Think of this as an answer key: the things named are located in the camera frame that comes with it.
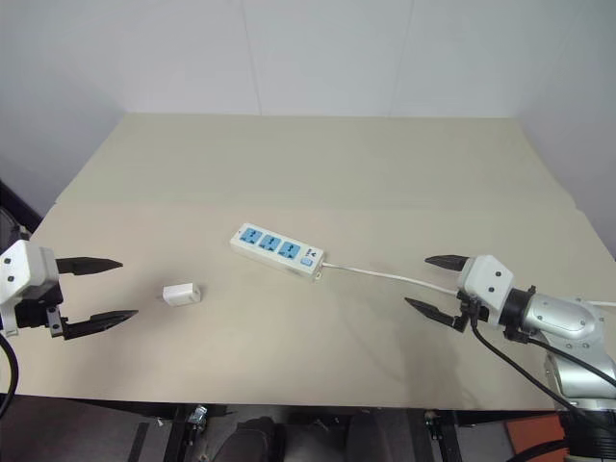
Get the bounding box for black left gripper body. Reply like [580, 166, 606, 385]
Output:
[13, 282, 69, 343]

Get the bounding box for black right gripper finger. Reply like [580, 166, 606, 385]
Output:
[423, 252, 472, 275]
[404, 296, 464, 332]

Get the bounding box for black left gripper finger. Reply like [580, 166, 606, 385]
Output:
[64, 308, 141, 343]
[55, 256, 124, 279]

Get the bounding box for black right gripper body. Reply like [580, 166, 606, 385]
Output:
[453, 289, 491, 334]

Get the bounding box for white plug adapter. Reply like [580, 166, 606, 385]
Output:
[155, 284, 203, 309]

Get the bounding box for white power strip blue sockets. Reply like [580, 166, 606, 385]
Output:
[229, 221, 325, 286]

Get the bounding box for black panel beside table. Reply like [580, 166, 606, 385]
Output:
[0, 176, 43, 244]

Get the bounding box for dark rounded shape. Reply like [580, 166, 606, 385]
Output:
[211, 416, 292, 462]

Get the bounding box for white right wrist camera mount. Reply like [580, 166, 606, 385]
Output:
[455, 254, 516, 324]

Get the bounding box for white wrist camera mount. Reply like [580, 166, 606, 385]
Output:
[0, 238, 58, 336]
[455, 254, 516, 324]

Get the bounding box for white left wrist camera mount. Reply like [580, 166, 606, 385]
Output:
[0, 238, 58, 336]

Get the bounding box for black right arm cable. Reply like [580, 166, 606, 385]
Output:
[468, 307, 616, 462]

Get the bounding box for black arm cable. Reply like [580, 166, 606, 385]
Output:
[0, 330, 21, 421]
[468, 307, 616, 462]

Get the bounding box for white power cord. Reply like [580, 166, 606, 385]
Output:
[321, 261, 616, 309]

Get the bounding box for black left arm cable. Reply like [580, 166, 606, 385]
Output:
[0, 330, 21, 421]

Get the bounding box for black table frame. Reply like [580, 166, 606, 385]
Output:
[129, 402, 511, 462]

